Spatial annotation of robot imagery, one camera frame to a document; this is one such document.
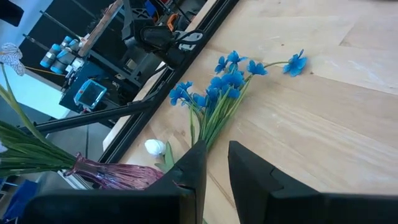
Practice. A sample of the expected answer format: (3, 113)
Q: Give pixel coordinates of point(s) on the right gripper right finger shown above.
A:
(252, 180)

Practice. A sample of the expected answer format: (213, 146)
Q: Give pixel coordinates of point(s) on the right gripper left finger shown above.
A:
(189, 174)

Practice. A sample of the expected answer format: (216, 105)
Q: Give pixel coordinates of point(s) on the white artificial tulip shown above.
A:
(154, 147)

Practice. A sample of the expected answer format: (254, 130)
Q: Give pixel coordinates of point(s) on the blue artificial flower bunch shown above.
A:
(230, 79)

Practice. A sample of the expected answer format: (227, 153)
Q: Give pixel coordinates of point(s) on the white artificial flower bunch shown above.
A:
(31, 152)

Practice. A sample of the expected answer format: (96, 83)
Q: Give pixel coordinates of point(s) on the pink glass vase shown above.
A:
(124, 177)

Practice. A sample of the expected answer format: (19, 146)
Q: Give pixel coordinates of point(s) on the blue framed device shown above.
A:
(90, 94)

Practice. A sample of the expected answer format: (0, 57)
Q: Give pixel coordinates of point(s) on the black bag white logo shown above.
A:
(155, 37)

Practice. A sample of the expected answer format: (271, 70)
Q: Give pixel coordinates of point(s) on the blue-capped grey cylinder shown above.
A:
(66, 41)
(49, 56)
(62, 62)

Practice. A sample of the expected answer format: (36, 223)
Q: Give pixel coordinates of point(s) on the blue floor object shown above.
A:
(20, 199)

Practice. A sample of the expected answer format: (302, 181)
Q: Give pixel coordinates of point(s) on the wooden plank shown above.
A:
(99, 28)

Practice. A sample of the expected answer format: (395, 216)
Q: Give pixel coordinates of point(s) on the black shelving unit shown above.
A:
(62, 21)

